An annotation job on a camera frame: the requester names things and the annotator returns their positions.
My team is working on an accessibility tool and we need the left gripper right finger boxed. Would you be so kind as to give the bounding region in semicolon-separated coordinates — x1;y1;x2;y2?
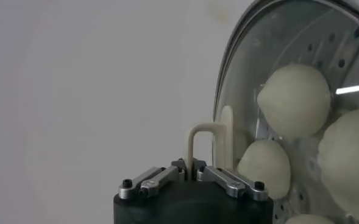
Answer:
194;159;270;202

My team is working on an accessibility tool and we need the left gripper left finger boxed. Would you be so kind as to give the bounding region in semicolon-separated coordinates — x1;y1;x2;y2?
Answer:
118;158;188;200

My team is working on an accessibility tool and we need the white steamed baozi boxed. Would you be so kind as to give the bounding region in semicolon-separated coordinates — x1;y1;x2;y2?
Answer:
284;214;335;224
257;63;332;139
316;106;359;224
236;139;292;200

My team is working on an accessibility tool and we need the round glass pot lid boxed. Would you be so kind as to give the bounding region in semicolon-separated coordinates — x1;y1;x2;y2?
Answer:
183;0;359;224

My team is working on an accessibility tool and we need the perforated steel steamer basket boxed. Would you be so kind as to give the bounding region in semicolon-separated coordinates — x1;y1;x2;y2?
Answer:
255;0;359;224

